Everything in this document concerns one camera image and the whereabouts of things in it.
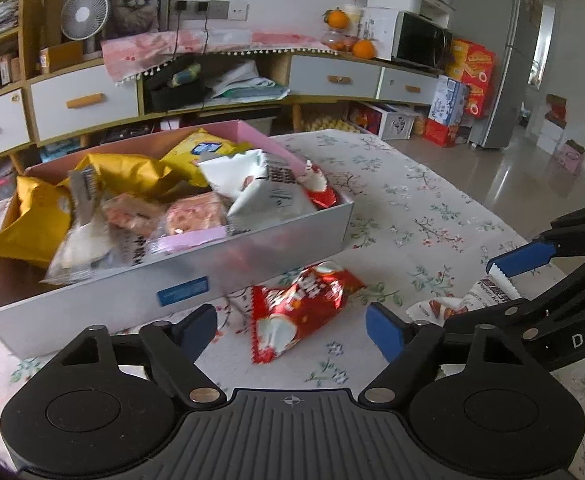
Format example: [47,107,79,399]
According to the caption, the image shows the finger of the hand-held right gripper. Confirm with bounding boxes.
[445,250,585,341]
[487,200,585,277]

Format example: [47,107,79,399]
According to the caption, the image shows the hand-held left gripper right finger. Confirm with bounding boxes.
[363,303,523,407]

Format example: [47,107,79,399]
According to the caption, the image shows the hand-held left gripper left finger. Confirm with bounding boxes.
[47,305,220,407]

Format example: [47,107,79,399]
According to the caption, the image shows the white nut snack packet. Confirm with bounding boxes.
[407,265,521,323]
[197,149,318,233]

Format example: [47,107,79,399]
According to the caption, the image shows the silver box with pink inside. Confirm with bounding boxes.
[0,120,356,360]

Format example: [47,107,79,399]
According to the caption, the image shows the pink label clear snack packet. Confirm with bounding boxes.
[150,191,229,256]

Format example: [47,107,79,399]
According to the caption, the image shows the clear rice cracker packet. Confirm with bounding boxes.
[45,220,118,286]

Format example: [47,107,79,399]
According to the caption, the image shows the yellow blue snack packet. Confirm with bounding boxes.
[162,128,250,188]

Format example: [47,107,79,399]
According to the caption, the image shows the floral tablecloth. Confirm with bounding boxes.
[0,129,585,461]

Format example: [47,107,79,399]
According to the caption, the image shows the pink paper bag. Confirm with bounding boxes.
[557,140,585,176]

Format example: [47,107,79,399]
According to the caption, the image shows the red gift box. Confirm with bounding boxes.
[424,117,458,148]

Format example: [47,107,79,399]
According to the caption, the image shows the blue white carton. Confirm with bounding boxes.
[430,75,469,126]

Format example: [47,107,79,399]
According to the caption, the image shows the orange red cartons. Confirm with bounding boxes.
[447,39,496,120]

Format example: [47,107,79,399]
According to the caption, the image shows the white cartoon print carton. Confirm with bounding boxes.
[347,102,421,141]

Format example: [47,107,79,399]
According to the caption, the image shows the grey refrigerator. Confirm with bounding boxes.
[473,0,548,151]

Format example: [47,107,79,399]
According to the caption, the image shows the tray of eggs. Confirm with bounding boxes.
[305,115,361,133]

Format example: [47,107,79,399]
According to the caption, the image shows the blue lid storage bin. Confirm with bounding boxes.
[40,135,80,163]

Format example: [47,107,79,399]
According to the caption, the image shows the black box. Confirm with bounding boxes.
[145,67,210,113]

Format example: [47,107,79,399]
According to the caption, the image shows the black microwave oven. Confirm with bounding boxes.
[391,10,454,72]

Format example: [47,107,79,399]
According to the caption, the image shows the pile of papers and bags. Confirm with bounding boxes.
[207,60,290,106]

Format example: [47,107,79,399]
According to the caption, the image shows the wooden cabinet with white drawers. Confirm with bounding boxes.
[0,0,143,206]

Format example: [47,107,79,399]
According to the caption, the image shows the green blue soft toy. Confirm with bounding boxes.
[170,62,203,86]

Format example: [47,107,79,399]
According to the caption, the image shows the white printed carton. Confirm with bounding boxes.
[360,7,403,61]

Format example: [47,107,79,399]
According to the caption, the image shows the pink floral cloth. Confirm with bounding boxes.
[101,27,333,86]

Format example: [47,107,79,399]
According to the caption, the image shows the brown cardboard box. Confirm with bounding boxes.
[40,41,84,73]

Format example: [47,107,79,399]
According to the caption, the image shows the white desk fan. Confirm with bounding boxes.
[42,0,110,56]

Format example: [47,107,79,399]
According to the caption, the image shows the white wall socket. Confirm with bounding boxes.
[175,0,249,23]

